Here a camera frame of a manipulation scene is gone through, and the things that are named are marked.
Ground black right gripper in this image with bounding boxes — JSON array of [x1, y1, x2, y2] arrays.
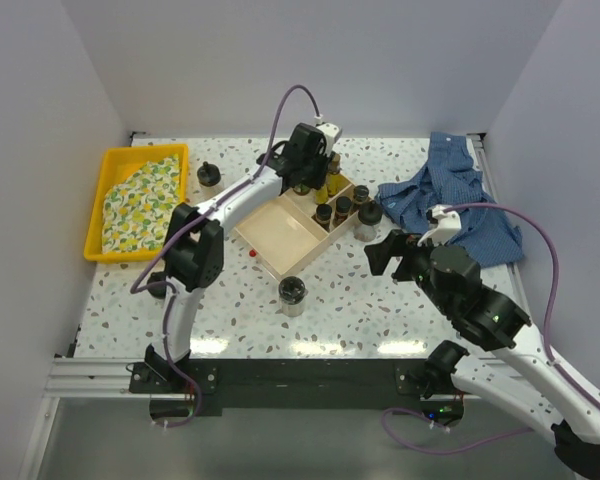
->
[[363, 228, 452, 314]]

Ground small yellow oil bottle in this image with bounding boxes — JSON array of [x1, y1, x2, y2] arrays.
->
[[314, 183, 329, 205], [326, 172, 342, 198]]

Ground spice jar black lid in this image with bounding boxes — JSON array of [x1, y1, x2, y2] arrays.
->
[[314, 204, 333, 232], [333, 196, 352, 227]]

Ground small dark spice jar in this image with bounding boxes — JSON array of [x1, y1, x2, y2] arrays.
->
[[351, 185, 369, 212]]

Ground beige wooden divided box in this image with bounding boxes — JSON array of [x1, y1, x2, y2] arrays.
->
[[235, 191, 357, 280]]

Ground sauce bottle green label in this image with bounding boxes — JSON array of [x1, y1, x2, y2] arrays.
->
[[293, 184, 311, 196], [328, 152, 341, 175]]

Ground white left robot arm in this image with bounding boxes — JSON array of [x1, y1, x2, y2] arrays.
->
[[131, 123, 341, 392]]

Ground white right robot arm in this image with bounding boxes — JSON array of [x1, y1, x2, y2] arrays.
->
[[364, 230, 600, 479]]

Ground glass shaker jar brown residue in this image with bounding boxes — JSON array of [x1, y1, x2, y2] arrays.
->
[[354, 201, 383, 242]]

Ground blue checked shirt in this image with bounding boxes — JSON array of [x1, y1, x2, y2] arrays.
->
[[375, 132, 524, 268]]

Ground glass shaker jar white powder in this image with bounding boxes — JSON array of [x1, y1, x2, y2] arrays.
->
[[196, 162, 224, 196]]

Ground open glass jar black rim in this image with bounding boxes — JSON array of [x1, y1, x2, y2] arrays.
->
[[278, 276, 307, 318]]

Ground lemon print cloth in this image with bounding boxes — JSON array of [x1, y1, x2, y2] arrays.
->
[[101, 154, 181, 254]]

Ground yellow plastic tray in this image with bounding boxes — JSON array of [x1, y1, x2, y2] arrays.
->
[[84, 144, 189, 263]]

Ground shaker jar front left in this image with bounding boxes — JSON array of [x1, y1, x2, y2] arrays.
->
[[146, 271, 167, 300]]

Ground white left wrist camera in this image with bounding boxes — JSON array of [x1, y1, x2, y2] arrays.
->
[[316, 122, 342, 156]]

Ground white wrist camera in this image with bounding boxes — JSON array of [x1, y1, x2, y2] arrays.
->
[[316, 122, 342, 156], [417, 205, 462, 247]]

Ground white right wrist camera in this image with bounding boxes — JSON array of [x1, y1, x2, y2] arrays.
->
[[417, 205, 462, 247]]

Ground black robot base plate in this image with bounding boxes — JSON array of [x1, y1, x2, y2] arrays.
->
[[128, 358, 465, 427]]

